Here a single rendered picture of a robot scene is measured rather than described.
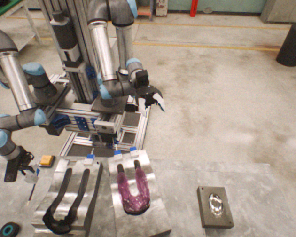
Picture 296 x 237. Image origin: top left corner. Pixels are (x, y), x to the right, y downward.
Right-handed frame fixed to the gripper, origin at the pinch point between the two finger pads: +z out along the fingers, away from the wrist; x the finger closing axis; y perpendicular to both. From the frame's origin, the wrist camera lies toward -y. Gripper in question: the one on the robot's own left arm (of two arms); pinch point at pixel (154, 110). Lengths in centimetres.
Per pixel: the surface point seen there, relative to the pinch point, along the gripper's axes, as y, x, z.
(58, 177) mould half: 49, 60, -14
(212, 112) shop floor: 162, -108, -103
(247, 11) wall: 191, -380, -404
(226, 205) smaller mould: 62, -27, 27
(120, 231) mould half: 51, 30, 23
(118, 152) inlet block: 56, 23, -22
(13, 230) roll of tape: 51, 84, 6
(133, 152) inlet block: 56, 13, -19
